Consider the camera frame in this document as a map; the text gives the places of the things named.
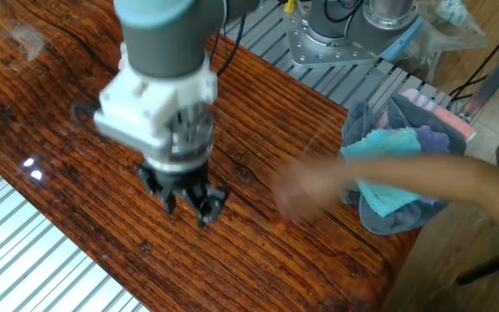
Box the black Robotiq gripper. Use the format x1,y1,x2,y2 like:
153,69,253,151
138,159,230,230

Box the person's bare forearm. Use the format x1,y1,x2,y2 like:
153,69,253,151
335,154,499,236

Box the turquoise fluffy cloth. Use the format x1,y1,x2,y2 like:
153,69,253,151
339,127,424,218

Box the purple fluffy cloth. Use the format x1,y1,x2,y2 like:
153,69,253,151
412,125,451,206

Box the pink striped cloth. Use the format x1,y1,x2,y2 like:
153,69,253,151
375,88,477,144

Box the person's bare hand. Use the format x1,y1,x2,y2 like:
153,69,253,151
270,157,347,223

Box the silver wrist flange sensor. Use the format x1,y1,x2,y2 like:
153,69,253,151
144,102,215,175

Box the glossy wood grain table cover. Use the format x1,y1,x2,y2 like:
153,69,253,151
0,0,420,312

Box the grey towel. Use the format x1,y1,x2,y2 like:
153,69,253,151
340,94,468,237

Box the clear plastic bag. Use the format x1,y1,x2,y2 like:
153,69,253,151
394,0,491,84

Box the black chair base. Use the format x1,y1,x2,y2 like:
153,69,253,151
455,247,499,287

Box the teal printed packet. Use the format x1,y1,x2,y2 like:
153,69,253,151
434,0,470,28

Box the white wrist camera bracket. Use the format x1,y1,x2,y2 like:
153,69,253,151
93,42,219,158

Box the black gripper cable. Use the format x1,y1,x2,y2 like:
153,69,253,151
70,0,249,127

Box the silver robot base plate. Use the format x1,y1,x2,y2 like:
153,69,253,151
281,1,380,68

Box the black wall cables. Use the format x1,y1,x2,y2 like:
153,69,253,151
447,11,499,103

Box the aluminium frame post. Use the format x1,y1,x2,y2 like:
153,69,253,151
457,39,499,123

